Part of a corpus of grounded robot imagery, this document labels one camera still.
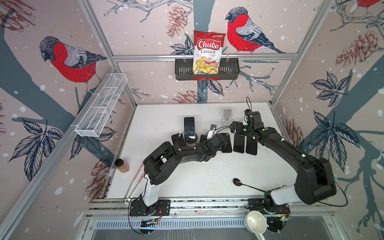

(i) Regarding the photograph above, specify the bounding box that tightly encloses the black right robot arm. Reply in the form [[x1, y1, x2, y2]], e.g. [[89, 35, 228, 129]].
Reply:
[[230, 109, 337, 206]]

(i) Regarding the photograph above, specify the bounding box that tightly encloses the round wooden phone stand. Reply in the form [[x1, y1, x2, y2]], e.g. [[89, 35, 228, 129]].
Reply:
[[185, 138, 198, 146]]

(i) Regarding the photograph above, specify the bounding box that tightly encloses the white funnel cup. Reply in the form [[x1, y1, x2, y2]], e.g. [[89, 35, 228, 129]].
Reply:
[[245, 211, 267, 240]]

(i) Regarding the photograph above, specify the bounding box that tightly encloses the white phone stand rear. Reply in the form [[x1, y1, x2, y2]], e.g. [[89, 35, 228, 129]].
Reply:
[[222, 108, 233, 127]]

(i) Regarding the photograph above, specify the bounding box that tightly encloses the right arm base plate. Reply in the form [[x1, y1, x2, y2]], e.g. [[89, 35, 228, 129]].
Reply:
[[246, 199, 291, 215]]

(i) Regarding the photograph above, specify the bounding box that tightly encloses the white wire wall shelf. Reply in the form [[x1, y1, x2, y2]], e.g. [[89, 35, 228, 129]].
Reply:
[[76, 73, 128, 138]]

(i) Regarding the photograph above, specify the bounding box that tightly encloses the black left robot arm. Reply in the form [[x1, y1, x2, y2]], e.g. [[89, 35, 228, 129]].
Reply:
[[141, 133, 232, 207]]

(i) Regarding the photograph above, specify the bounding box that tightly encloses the red Chuba cassava chips bag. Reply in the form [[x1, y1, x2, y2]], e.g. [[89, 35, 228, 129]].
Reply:
[[193, 31, 226, 75]]

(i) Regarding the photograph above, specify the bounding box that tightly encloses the brown jar with black lid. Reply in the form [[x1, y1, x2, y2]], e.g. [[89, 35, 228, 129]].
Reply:
[[115, 159, 129, 173]]

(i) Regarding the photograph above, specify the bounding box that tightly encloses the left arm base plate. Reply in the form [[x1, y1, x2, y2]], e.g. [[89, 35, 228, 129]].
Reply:
[[129, 199, 171, 217]]

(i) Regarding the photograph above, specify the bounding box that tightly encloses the black phone with sticker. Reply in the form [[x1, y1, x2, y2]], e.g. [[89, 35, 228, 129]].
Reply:
[[221, 133, 233, 153]]

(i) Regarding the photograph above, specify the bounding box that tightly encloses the black ladle spoon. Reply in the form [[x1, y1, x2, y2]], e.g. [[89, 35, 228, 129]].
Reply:
[[233, 178, 266, 193]]

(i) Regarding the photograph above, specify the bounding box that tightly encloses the black wire wall basket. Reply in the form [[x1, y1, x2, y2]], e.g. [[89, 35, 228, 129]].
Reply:
[[175, 58, 240, 81]]

